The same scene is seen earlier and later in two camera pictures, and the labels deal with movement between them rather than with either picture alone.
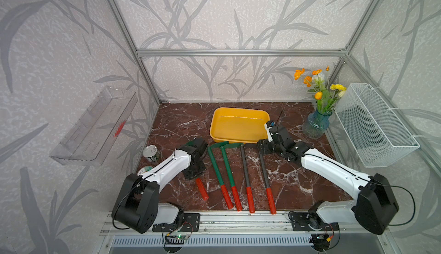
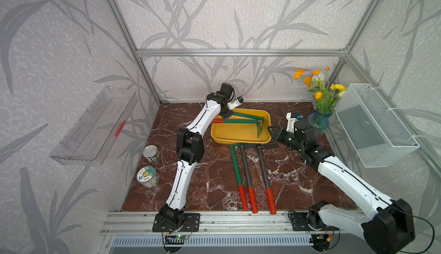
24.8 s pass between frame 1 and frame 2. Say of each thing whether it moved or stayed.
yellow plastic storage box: stayed
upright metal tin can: stayed
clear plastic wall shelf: stayed
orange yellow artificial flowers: stayed
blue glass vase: stayed
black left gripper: moved
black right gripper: moved
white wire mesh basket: stayed
